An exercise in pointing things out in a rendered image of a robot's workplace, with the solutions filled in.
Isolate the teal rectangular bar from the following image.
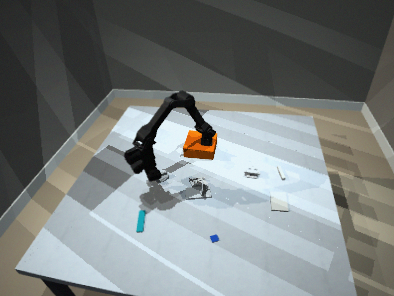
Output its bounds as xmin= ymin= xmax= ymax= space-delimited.
xmin=136 ymin=210 xmax=146 ymax=232

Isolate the blue flat plate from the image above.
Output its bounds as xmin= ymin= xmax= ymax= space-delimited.
xmin=210 ymin=234 xmax=219 ymax=243

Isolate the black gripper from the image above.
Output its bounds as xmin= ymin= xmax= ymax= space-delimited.
xmin=142 ymin=154 xmax=162 ymax=182

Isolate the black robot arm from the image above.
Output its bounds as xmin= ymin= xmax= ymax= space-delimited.
xmin=124 ymin=90 xmax=216 ymax=174

